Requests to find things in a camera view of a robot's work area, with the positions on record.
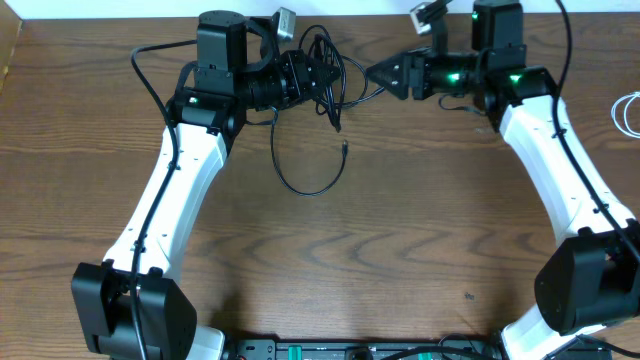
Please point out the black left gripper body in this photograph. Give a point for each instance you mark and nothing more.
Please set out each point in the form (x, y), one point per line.
(301, 77)

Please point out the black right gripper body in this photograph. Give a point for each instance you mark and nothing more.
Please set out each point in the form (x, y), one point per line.
(451, 73)

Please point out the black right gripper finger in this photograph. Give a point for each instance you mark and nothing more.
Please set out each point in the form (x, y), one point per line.
(394, 81)
(392, 64)

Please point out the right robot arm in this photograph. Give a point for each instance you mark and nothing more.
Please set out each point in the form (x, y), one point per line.
(591, 282)

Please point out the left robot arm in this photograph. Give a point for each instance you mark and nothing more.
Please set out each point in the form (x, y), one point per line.
(130, 306)

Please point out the cardboard box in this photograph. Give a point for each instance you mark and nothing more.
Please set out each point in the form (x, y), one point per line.
(10, 28)

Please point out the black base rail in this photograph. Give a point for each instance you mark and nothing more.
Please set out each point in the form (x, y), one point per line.
(272, 349)

